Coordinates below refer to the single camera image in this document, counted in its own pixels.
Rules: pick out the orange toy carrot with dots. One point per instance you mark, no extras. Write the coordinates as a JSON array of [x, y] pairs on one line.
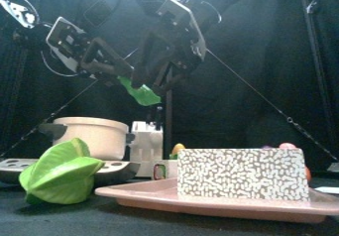
[[308, 174]]

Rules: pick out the speckled tan white block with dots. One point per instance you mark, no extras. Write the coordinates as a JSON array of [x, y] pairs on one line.
[[244, 174]]

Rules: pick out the toy stove with burners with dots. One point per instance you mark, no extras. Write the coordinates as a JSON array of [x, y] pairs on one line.
[[118, 171]]

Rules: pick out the purple toy fruit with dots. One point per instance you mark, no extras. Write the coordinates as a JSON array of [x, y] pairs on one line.
[[266, 146]]

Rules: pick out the green toy starfruit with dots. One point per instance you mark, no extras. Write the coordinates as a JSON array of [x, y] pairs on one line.
[[62, 180]]

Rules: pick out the white flat card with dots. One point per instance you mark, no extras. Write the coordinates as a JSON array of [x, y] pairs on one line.
[[329, 190]]

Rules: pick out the cream toy cooking pot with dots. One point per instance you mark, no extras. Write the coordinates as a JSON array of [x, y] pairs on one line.
[[97, 139]]

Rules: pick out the pinkish red toy fruit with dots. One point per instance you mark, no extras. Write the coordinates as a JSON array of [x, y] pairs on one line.
[[288, 145]]

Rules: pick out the pink plastic tray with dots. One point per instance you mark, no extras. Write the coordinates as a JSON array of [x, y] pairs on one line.
[[146, 193]]

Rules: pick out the green toy pea pod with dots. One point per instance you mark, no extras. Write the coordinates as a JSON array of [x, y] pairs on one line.
[[144, 96]]

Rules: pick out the black vertical frame pole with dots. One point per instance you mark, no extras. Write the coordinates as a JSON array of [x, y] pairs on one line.
[[168, 131], [316, 48]]

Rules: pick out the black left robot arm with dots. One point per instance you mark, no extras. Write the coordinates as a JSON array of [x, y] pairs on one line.
[[19, 13]]

